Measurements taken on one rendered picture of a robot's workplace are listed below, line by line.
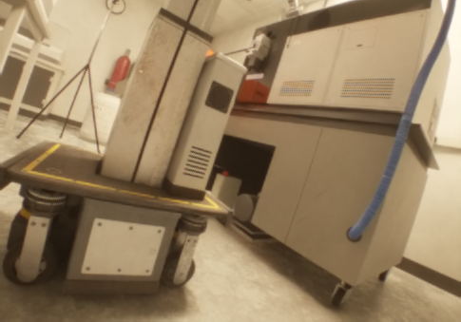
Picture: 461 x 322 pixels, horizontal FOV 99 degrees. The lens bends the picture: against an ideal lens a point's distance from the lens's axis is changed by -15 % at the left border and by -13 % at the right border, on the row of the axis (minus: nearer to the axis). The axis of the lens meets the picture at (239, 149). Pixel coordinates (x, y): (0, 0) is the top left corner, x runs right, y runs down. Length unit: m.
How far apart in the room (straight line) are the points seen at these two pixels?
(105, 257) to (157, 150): 0.30
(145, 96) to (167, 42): 0.16
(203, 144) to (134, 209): 0.25
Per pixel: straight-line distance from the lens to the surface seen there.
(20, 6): 1.72
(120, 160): 0.67
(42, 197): 0.59
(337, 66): 1.27
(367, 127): 1.00
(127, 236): 0.59
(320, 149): 1.03
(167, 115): 0.67
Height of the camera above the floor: 0.45
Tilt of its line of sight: 1 degrees up
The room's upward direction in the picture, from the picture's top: 18 degrees clockwise
